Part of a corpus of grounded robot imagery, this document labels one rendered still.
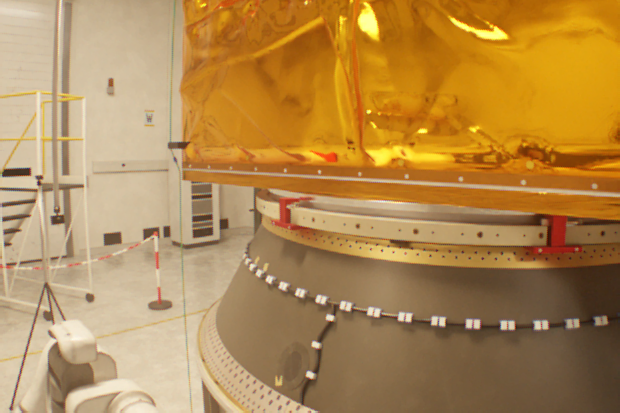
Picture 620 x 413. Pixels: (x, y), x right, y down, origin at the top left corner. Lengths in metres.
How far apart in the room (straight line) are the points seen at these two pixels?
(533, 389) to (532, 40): 0.77
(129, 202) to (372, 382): 8.13
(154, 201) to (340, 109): 8.11
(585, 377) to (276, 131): 1.10
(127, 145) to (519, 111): 8.33
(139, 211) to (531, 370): 8.47
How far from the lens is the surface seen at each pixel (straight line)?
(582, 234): 1.16
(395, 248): 1.15
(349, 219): 1.16
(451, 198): 1.10
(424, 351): 1.09
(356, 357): 1.14
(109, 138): 8.79
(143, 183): 9.08
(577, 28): 0.98
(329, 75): 1.30
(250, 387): 1.34
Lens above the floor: 1.89
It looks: 4 degrees down
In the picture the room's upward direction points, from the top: straight up
